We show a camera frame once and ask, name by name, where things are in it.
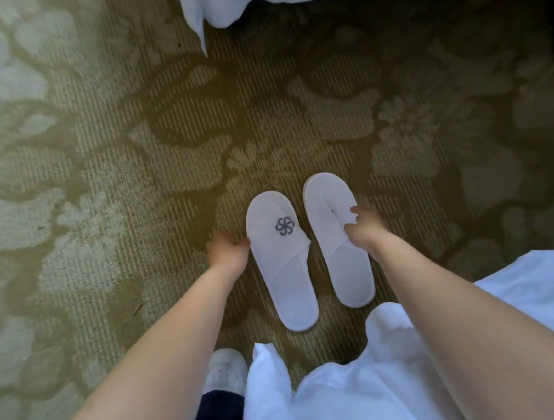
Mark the person's white shoe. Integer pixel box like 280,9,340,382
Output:
199,347,251,398

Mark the white striped bed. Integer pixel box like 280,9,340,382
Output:
176,0,422,59

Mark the person's right hand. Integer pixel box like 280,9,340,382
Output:
342,203,394,256

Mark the plain white slipper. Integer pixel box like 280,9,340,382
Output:
243,188,322,335
301,169,377,312

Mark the person's left hand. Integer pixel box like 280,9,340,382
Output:
205,228,254,282

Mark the person's left forearm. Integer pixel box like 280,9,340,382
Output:
31,261,257,420

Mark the person's right forearm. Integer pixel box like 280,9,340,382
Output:
366,221,554,420

